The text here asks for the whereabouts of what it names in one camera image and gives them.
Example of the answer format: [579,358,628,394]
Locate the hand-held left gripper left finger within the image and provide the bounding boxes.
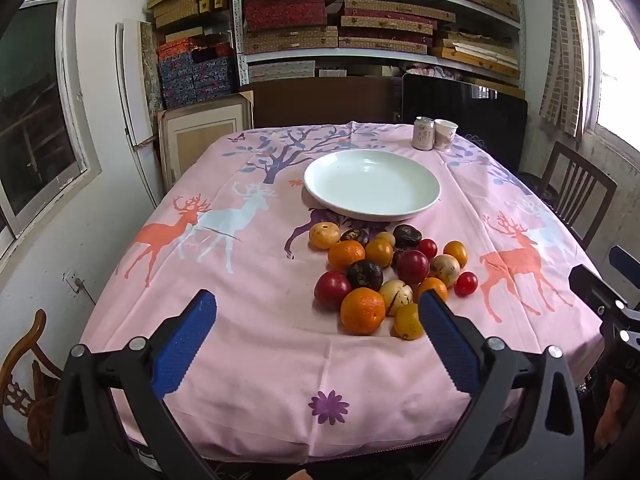
[49,289,218,480]

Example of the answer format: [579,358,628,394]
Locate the stack of patterned flat boxes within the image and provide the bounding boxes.
[240,0,523,83]

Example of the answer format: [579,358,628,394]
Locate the white framed window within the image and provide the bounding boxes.
[0,0,102,261]

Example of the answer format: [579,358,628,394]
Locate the carved wooden chair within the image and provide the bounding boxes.
[0,309,66,461]

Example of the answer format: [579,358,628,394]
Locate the bright window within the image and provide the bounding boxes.
[580,0,640,151]

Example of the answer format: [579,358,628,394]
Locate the brown wooden board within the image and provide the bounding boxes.
[251,77,403,128]

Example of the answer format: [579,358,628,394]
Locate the paper cup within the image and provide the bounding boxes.
[433,119,458,152]

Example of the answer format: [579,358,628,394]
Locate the pink deer print tablecloth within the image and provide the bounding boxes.
[80,122,608,466]

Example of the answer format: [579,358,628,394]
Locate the person's right hand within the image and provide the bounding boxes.
[594,379,640,453]

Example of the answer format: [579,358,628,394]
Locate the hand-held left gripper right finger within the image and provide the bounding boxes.
[417,290,586,480]

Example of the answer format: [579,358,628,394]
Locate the drink can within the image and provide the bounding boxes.
[412,116,435,151]

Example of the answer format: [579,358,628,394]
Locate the pink cloth bundle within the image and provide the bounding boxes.
[405,64,463,81]

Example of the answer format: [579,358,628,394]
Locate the white leaning boards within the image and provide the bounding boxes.
[116,19,166,196]

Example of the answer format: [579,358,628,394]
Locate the yellow-orange round fruit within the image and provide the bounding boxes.
[393,303,425,342]
[308,221,341,251]

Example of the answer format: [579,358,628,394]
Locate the dark wooden slat chair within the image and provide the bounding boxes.
[542,141,618,251]

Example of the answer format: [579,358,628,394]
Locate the white plate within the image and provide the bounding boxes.
[303,148,441,222]

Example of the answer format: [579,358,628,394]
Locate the small orange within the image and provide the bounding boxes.
[417,277,449,303]
[327,240,366,272]
[365,238,394,267]
[443,240,469,268]

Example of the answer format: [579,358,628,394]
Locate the red plum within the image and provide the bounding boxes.
[314,270,352,309]

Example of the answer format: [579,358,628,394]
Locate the stack of blue floral boxes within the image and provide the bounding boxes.
[156,40,236,108]

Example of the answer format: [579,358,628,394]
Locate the pale striped pepino melon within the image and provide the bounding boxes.
[430,254,461,288]
[378,279,414,317]

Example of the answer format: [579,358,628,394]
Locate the large orange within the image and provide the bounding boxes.
[340,287,387,336]

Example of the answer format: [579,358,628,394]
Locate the white metal shelf rack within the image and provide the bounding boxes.
[231,0,526,98]

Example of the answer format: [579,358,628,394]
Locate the pale picture frame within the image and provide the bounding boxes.
[158,92,253,193]

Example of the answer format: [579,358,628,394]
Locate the black flat panel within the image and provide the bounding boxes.
[401,73,529,171]

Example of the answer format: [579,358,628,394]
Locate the red apple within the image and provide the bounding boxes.
[396,250,430,285]

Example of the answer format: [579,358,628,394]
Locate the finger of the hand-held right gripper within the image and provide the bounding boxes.
[569,264,628,317]
[609,246,640,281]

